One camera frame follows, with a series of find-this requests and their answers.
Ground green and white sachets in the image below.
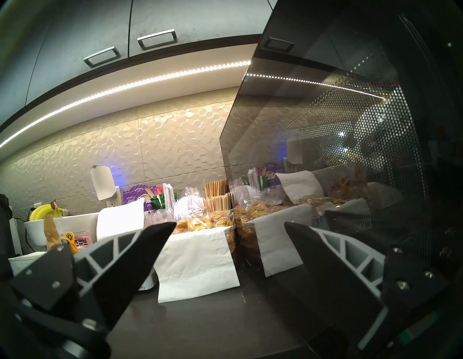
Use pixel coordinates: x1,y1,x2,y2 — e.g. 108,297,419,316
150,183,179,211

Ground pink snack packet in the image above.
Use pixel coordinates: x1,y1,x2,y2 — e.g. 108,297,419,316
74,230,94,250

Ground purple coffee bag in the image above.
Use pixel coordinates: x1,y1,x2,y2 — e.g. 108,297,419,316
122,185,157,212

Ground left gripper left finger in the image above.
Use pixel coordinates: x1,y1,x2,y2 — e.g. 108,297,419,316
9,221,178,330

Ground white LED light strip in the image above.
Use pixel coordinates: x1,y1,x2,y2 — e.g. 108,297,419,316
0,61,251,149

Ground white napkin stack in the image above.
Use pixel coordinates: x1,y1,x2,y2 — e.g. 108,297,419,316
8,252,47,276

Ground white plastic cutlery bag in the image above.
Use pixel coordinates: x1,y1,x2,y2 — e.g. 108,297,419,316
174,188,205,219

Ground silver upper cabinet handle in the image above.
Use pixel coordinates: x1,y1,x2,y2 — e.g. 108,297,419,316
82,45,122,68
137,29,178,51

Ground white wall outlet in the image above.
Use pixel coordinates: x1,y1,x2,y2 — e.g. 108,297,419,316
106,186,122,208

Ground white paper napkin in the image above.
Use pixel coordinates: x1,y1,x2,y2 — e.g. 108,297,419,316
96,198,145,241
154,226,241,304

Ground clear bag of cutlery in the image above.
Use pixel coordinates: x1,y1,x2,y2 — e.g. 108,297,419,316
145,208,175,227

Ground wooden stirrer bundle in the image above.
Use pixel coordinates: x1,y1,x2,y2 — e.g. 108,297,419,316
204,179,229,199
203,193,232,213

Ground dark upper cabinet door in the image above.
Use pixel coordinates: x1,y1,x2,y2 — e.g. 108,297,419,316
128,0,273,58
24,0,132,107

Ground large white bowl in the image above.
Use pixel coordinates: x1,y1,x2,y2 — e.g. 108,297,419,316
54,212,100,235

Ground black coffee machine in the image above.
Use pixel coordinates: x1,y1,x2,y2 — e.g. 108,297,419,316
0,194,17,279

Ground brown paper bag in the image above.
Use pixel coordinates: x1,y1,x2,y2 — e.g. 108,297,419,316
43,201,60,252

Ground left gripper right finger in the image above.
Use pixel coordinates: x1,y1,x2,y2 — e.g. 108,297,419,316
284,221,450,351

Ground clear tub of wrapped pastries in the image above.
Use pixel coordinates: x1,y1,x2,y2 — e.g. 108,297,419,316
172,208,237,254

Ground black glass microwave door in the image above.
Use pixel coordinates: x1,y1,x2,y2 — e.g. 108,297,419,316
220,0,463,359

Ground yellow banana bunch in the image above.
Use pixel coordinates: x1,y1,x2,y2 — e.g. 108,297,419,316
29,203,65,221

